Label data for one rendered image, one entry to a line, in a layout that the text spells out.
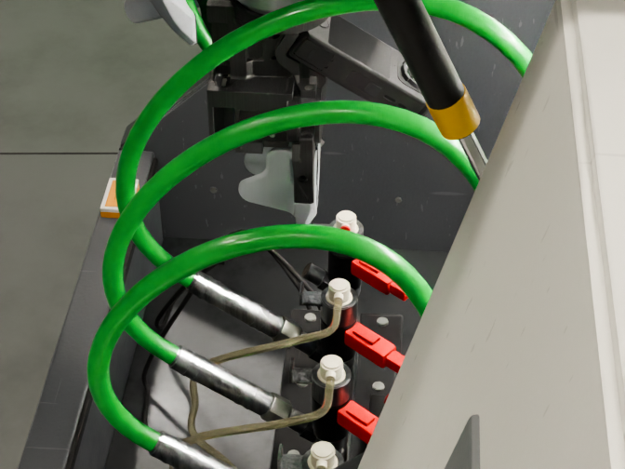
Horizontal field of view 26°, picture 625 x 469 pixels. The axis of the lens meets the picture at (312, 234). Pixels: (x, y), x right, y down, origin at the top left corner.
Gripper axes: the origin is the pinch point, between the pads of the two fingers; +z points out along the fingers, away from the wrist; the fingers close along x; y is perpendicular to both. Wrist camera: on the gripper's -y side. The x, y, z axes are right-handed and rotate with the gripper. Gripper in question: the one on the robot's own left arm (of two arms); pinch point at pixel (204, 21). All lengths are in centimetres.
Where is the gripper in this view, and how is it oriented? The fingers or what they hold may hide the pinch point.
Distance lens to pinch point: 113.3
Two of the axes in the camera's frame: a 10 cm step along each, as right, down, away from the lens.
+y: -6.5, 2.8, 7.1
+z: 4.2, 9.1, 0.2
